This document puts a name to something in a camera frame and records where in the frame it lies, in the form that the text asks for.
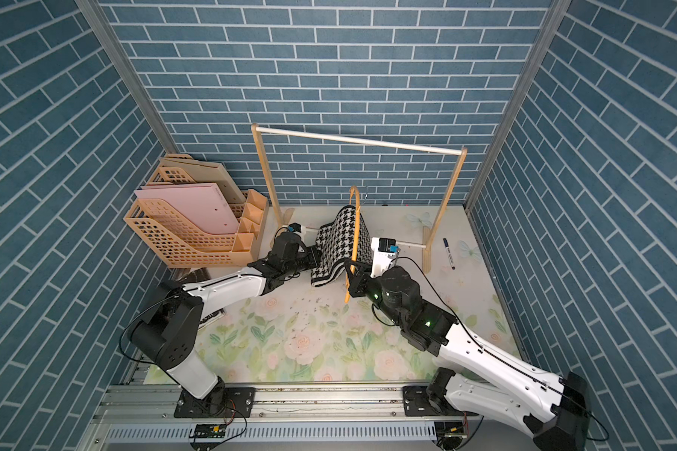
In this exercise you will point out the peach plastic file organizer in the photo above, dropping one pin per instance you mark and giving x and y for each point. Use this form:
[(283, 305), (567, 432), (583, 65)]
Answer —
[(181, 244)]

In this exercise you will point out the small green circuit board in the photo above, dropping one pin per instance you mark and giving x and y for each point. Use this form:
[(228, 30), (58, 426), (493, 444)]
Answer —
[(208, 431)]

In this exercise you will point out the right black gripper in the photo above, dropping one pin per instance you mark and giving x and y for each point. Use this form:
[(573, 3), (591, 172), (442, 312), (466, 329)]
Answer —
[(360, 283)]

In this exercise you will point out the floral table mat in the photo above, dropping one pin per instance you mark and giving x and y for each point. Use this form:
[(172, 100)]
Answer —
[(302, 333)]

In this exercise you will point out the wooden clothes hanger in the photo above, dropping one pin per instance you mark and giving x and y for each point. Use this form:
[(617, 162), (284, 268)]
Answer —
[(355, 198)]

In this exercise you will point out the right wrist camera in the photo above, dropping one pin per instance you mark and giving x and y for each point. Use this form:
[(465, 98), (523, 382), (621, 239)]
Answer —
[(384, 253)]

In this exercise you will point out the aluminium mounting rail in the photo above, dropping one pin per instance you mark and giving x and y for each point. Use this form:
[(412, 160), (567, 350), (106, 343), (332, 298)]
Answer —
[(141, 417)]

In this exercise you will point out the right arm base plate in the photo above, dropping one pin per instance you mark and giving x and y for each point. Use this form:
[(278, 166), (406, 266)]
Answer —
[(424, 401)]

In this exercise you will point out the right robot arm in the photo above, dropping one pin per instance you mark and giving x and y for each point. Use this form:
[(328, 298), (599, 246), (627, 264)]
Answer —
[(553, 410)]

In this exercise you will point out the beige file folder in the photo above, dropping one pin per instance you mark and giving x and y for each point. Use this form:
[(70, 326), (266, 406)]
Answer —
[(187, 170)]

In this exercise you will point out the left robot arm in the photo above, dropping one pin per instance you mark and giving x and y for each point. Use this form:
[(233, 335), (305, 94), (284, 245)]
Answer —
[(166, 331)]

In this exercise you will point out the pink file folder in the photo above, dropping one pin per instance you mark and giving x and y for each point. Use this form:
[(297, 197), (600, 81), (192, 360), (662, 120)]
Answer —
[(201, 203)]

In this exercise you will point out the black white houndstooth scarf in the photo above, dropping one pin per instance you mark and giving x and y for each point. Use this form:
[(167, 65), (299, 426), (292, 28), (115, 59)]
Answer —
[(335, 241)]

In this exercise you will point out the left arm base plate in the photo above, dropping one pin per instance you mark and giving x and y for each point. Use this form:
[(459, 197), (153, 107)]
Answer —
[(221, 402)]

